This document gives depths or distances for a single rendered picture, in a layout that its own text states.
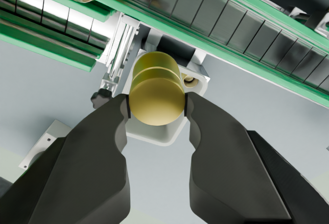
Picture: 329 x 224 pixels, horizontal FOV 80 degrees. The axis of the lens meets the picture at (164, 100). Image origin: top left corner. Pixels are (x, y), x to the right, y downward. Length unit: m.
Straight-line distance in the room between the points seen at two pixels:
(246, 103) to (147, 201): 0.56
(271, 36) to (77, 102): 0.50
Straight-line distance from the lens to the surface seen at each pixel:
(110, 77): 0.31
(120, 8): 0.27
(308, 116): 0.77
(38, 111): 0.67
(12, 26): 0.37
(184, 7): 0.36
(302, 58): 0.47
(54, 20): 0.39
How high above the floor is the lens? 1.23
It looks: 59 degrees down
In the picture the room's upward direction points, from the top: 174 degrees clockwise
